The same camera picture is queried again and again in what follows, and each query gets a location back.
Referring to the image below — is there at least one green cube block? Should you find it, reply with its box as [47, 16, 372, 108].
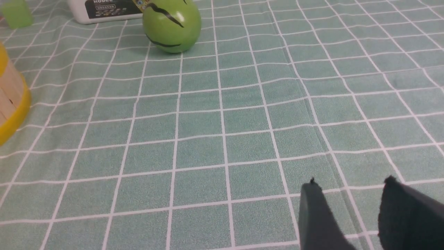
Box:
[0, 0, 34, 30]

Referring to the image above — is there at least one white box with green lid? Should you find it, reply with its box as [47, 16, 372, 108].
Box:
[67, 0, 142, 24]

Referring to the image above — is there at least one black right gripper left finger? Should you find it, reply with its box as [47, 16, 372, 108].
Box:
[299, 178, 355, 250]

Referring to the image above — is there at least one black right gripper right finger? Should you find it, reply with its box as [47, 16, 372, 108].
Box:
[378, 176, 444, 250]

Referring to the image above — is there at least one green striped ball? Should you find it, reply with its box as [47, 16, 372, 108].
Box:
[142, 0, 202, 53]

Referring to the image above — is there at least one green checkered tablecloth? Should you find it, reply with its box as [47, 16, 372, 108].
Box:
[1, 0, 444, 250]

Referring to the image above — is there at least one bamboo steamer basket yellow rim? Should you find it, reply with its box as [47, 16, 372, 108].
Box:
[0, 44, 32, 145]

